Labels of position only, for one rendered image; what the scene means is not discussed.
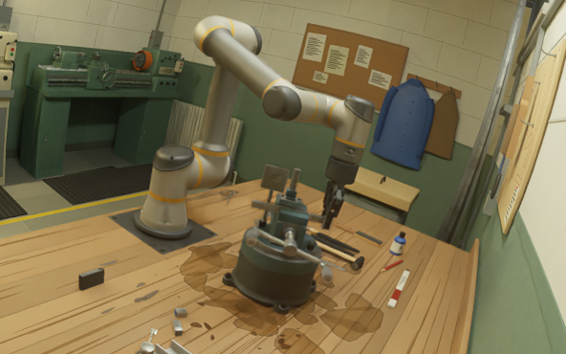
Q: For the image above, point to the wooden coat rack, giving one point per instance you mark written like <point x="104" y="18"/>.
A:
<point x="442" y="87"/>

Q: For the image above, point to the brown apron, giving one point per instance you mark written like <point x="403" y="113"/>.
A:
<point x="444" y="128"/>

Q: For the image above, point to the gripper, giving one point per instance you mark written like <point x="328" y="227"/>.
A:
<point x="341" y="170"/>

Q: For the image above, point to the dark grey swivel base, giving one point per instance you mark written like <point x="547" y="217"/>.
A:
<point x="269" y="274"/>

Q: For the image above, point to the grey square steel bar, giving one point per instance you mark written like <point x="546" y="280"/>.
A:
<point x="265" y="206"/>

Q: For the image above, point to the small grey metal piece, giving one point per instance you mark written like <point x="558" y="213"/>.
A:
<point x="180" y="312"/>
<point x="178" y="327"/>

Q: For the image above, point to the wooden bench seat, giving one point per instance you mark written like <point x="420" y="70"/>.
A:
<point x="382" y="190"/>

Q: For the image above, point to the red pencil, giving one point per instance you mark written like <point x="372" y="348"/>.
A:
<point x="391" y="266"/>

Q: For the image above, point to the cream radiator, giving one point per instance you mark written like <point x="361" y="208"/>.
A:
<point x="185" y="121"/>

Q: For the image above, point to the thin grey lock lever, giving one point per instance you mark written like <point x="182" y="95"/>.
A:
<point x="334" y="265"/>

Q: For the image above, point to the wooden pegboard panel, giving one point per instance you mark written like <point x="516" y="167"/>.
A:
<point x="537" y="132"/>

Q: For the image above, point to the grey metal dividers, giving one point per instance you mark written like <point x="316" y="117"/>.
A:
<point x="230" y="196"/>

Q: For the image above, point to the grey cylinder post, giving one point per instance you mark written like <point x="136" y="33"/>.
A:
<point x="295" y="179"/>

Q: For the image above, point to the grey square plate on stem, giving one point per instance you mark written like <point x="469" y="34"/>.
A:
<point x="274" y="177"/>

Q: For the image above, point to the cream machine cabinet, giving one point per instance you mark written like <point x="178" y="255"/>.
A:
<point x="5" y="88"/>

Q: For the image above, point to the cork notice board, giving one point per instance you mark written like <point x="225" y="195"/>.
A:
<point x="389" y="57"/>

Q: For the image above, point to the white wall board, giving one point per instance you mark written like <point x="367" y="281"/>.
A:
<point x="546" y="212"/>

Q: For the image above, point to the black rectangular block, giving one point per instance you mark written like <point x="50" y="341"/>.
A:
<point x="91" y="278"/>

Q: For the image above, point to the black file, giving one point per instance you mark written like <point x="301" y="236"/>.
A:
<point x="336" y="242"/>

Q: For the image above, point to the red and white marker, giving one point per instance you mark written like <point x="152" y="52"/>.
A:
<point x="398" y="288"/>

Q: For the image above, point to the dark steel ruler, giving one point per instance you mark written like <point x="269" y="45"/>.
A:
<point x="369" y="238"/>

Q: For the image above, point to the blue work coat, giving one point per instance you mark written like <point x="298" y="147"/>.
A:
<point x="402" y="124"/>

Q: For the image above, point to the brown hanging board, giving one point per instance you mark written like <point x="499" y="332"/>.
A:
<point x="515" y="128"/>

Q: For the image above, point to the dark grey mounting plate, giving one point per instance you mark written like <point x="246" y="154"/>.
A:
<point x="194" y="234"/>

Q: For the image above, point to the black floor mat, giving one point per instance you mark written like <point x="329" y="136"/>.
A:
<point x="9" y="204"/>
<point x="99" y="182"/>

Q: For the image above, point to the grey metal bracket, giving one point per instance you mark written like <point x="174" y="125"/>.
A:
<point x="172" y="348"/>

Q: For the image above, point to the green lathe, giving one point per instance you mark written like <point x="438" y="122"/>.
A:
<point x="44" y="119"/>

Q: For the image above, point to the grey wall conduit box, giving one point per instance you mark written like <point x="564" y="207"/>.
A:
<point x="155" y="39"/>

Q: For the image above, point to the grey metal pipe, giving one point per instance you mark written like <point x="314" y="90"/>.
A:
<point x="491" y="115"/>

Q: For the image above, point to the teal vise body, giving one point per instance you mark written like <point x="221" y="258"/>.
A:
<point x="289" y="219"/>

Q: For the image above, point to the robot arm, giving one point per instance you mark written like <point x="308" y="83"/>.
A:
<point x="247" y="66"/>

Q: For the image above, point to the silver metal tool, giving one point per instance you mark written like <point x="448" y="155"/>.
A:
<point x="148" y="343"/>

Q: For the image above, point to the blue bottle white label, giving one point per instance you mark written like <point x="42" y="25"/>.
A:
<point x="397" y="245"/>

